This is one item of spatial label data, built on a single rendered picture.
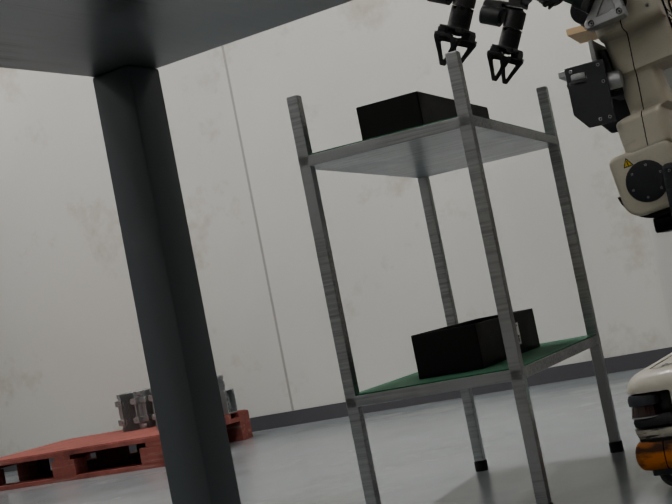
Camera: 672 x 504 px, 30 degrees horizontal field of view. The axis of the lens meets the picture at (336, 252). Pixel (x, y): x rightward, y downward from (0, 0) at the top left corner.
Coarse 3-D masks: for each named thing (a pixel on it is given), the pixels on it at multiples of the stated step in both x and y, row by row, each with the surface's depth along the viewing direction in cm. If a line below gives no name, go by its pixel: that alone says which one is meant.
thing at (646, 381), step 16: (656, 368) 295; (640, 384) 292; (656, 384) 290; (640, 400) 292; (656, 400) 292; (640, 416) 292; (656, 416) 291; (640, 432) 293; (656, 432) 291; (640, 448) 292; (656, 448) 290; (640, 464) 293; (656, 464) 290
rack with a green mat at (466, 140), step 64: (448, 64) 293; (448, 128) 294; (512, 128) 326; (320, 256) 307; (576, 256) 370; (448, 320) 386; (512, 320) 290; (384, 384) 324; (448, 384) 295; (512, 384) 289
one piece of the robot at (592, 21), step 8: (600, 0) 299; (608, 0) 299; (616, 0) 298; (592, 8) 300; (600, 8) 300; (608, 8) 299; (616, 8) 298; (624, 8) 299; (592, 16) 300; (600, 16) 299; (608, 16) 299; (616, 16) 298; (624, 16) 300; (584, 24) 301; (592, 24) 300; (600, 24) 300; (608, 24) 303
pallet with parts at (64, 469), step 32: (224, 384) 690; (128, 416) 697; (224, 416) 669; (64, 448) 655; (96, 448) 631; (128, 448) 680; (160, 448) 614; (0, 480) 668; (32, 480) 658; (64, 480) 641
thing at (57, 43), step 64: (0, 0) 78; (64, 0) 81; (128, 0) 83; (192, 0) 86; (256, 0) 90; (320, 0) 93; (0, 64) 93; (64, 64) 97; (128, 64) 101; (128, 128) 102; (128, 192) 102; (128, 256) 102; (192, 256) 104; (192, 320) 102; (192, 384) 100; (192, 448) 100
